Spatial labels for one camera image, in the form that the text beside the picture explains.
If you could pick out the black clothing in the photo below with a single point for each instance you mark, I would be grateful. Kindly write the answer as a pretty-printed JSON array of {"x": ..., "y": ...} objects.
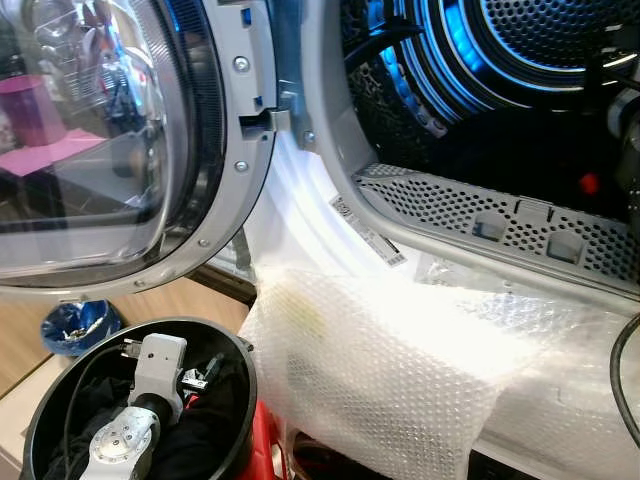
[{"x": 200, "y": 440}]

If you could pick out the red plastic stool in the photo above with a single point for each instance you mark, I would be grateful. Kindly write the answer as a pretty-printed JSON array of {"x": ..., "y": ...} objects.
[{"x": 265, "y": 450}]

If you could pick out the white front-loading washing machine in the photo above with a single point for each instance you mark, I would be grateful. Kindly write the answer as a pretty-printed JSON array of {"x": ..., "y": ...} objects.
[{"x": 320, "y": 130}]

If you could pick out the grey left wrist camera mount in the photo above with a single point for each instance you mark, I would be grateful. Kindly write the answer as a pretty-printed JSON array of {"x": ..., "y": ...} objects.
[{"x": 160, "y": 365}]

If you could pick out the grey perforated lint filter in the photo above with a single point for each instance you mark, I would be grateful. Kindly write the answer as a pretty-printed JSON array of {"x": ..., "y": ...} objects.
[{"x": 450, "y": 205}]

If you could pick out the clear bubble wrap sheet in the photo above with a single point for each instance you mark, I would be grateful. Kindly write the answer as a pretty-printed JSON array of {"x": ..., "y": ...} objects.
[{"x": 380, "y": 370}]

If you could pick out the black round laundry basket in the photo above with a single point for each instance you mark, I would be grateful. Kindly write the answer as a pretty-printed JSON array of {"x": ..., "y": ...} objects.
[{"x": 45, "y": 400}]

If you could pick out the blue waste bin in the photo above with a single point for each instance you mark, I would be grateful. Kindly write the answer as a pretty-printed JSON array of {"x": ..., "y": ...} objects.
[{"x": 80, "y": 325}]

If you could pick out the grey-rimmed glass washer door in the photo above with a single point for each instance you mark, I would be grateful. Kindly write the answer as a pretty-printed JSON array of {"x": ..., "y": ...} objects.
[{"x": 232, "y": 150}]

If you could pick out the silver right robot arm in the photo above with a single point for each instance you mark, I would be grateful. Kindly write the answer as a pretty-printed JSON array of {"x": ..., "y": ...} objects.
[{"x": 628, "y": 115}]

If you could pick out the white label sticker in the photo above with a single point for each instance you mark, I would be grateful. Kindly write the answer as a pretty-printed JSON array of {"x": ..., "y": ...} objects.
[{"x": 365, "y": 232}]

